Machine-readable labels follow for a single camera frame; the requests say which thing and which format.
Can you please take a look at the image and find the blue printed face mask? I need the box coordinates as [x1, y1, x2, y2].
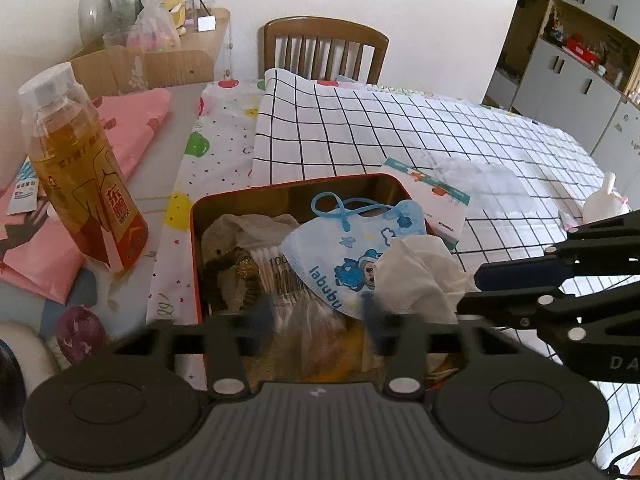
[280, 192, 428, 321]

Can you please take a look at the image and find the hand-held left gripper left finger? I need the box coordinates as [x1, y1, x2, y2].
[112, 297, 276, 401]

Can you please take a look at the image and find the white tissue pack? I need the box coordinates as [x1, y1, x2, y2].
[380, 156, 473, 252]

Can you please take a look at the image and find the orange tea bottle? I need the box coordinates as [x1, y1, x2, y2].
[18, 62, 149, 273]

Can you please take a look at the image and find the brown hair scrunchie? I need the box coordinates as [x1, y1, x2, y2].
[202, 250, 261, 311]

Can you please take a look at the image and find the wooden chair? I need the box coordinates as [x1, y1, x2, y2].
[263, 16, 390, 85]

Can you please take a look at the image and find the white wall cabinet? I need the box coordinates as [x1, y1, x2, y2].
[485, 0, 640, 158]

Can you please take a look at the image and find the beige mesh cloth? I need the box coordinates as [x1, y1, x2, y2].
[202, 212, 301, 311]

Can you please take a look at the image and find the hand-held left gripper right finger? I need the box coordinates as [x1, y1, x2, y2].
[362, 297, 531, 398]

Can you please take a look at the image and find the small white bottle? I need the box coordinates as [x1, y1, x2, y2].
[582, 171, 628, 223]

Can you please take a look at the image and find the wooden side shelf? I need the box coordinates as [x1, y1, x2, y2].
[187, 7, 232, 81]

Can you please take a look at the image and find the cardboard box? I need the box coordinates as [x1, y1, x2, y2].
[67, 45, 213, 97]

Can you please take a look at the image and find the white checked cloth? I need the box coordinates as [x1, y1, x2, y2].
[250, 67, 640, 461]

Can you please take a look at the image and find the red metal tin box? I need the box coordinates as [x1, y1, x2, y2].
[190, 173, 463, 391]

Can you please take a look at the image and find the cotton swab pack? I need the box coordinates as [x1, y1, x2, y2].
[252, 247, 351, 341]

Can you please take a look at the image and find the white tissue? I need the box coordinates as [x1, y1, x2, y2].
[372, 237, 478, 323]

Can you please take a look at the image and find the plastic bag with items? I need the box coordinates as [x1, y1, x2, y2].
[127, 0, 188, 53]

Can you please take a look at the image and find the black cable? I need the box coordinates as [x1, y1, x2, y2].
[595, 440, 640, 477]

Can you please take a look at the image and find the clear plastic bag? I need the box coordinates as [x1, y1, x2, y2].
[425, 152, 531, 211]

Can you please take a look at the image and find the yellow soft packet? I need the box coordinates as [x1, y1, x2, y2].
[300, 310, 368, 383]

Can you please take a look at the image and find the silver metal object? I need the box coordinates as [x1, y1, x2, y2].
[0, 320, 58, 466]

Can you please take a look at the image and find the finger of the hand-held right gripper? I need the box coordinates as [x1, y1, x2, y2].
[456, 275, 640, 345]
[470, 212, 640, 292]

